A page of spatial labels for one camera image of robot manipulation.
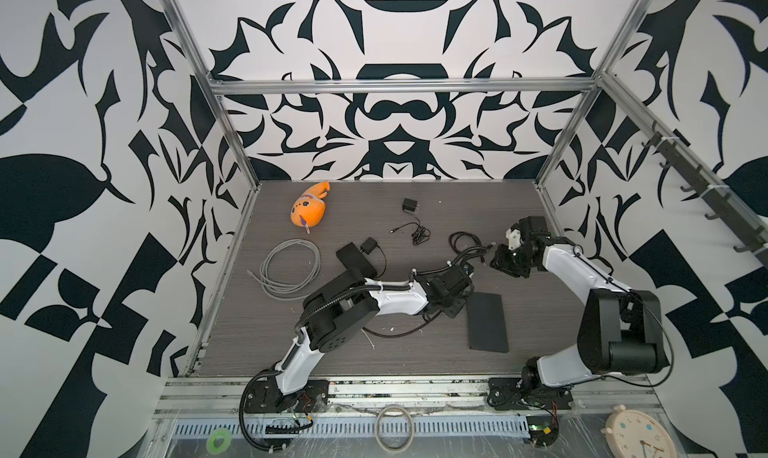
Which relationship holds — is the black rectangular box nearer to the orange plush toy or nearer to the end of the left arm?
the end of the left arm

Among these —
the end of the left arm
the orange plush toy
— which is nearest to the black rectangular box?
the end of the left arm

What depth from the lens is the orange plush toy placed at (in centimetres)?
101
